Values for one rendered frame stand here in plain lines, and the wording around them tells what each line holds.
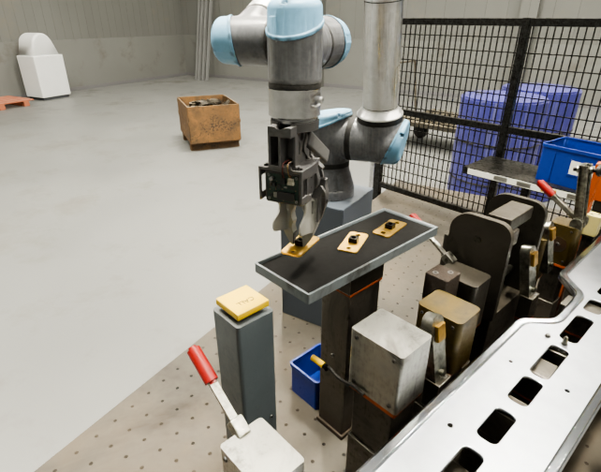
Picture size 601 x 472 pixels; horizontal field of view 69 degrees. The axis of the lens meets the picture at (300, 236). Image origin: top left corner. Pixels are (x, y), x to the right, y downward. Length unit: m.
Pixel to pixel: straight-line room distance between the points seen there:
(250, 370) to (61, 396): 1.74
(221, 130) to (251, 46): 5.16
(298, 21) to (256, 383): 0.54
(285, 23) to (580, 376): 0.74
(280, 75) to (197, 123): 5.22
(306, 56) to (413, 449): 0.56
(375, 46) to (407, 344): 0.66
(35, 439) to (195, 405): 1.18
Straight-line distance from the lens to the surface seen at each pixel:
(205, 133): 5.87
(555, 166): 1.77
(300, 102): 0.62
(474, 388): 0.83
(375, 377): 0.74
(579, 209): 1.37
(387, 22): 1.07
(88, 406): 2.30
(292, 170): 0.63
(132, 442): 1.15
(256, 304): 0.68
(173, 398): 1.21
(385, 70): 1.09
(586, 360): 0.97
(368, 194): 1.30
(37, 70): 10.82
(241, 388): 0.75
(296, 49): 0.62
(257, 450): 0.62
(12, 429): 2.36
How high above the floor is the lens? 1.55
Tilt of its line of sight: 26 degrees down
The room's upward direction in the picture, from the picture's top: straight up
